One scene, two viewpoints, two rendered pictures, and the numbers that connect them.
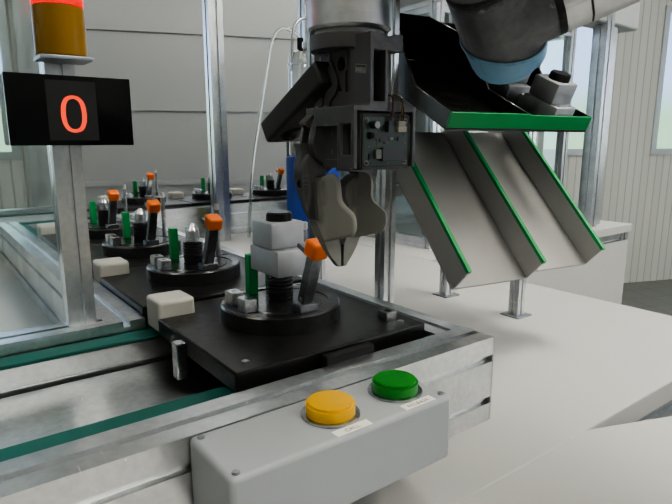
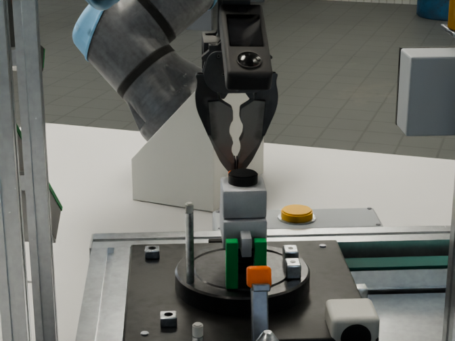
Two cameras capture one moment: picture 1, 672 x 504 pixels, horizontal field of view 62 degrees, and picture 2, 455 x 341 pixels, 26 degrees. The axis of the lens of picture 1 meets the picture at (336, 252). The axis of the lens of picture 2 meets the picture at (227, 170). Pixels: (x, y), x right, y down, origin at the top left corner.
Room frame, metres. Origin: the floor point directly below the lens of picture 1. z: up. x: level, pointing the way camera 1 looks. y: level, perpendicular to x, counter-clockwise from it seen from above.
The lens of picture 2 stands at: (1.43, 0.57, 1.41)
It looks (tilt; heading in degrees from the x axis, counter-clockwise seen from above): 19 degrees down; 213
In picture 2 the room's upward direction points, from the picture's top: straight up
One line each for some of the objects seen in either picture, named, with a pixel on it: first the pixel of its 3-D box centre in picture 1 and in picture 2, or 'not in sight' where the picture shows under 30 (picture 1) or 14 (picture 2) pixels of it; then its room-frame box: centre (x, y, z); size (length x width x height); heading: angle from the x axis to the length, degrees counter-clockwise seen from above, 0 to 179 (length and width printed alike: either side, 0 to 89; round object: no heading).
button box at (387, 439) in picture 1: (330, 446); (296, 239); (0.41, 0.00, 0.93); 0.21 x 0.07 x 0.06; 127
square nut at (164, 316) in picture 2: not in sight; (168, 319); (0.75, 0.05, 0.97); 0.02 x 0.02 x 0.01; 37
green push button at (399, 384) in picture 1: (394, 388); not in sight; (0.46, -0.05, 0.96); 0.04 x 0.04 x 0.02
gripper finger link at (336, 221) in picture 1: (338, 223); (248, 130); (0.52, 0.00, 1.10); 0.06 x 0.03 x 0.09; 37
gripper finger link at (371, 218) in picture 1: (364, 220); (221, 131); (0.54, -0.03, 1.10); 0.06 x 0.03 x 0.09; 37
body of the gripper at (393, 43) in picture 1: (354, 106); (234, 38); (0.53, -0.02, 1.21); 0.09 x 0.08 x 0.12; 37
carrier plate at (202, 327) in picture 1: (281, 323); (242, 293); (0.64, 0.07, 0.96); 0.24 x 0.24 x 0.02; 37
